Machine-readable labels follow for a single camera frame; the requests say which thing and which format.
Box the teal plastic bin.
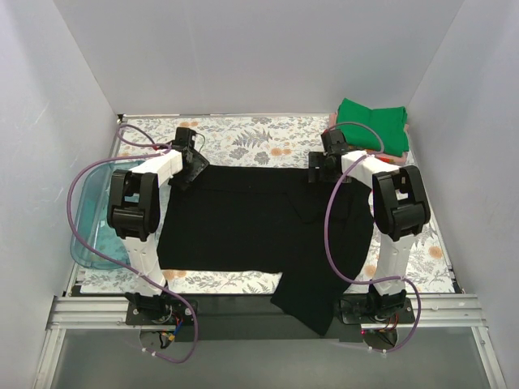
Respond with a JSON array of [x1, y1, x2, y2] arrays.
[[71, 160, 144, 270]]

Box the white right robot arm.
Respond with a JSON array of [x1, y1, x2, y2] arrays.
[[309, 125, 431, 323]]

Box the black t-shirt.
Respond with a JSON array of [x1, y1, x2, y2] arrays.
[[157, 165, 374, 335]]

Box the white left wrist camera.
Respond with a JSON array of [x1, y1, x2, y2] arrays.
[[155, 144, 175, 156]]

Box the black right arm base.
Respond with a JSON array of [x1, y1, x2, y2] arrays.
[[337, 294, 415, 331]]

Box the floral table mat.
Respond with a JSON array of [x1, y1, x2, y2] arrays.
[[80, 114, 455, 296]]

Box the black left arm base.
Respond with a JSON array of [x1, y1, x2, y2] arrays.
[[125, 296, 198, 326]]

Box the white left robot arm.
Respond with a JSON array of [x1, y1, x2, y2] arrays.
[[107, 127, 209, 324]]

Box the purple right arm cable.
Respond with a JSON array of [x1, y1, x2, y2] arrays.
[[323, 121, 422, 353]]

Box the aluminium frame rail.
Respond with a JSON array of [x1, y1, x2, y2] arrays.
[[36, 293, 506, 388]]

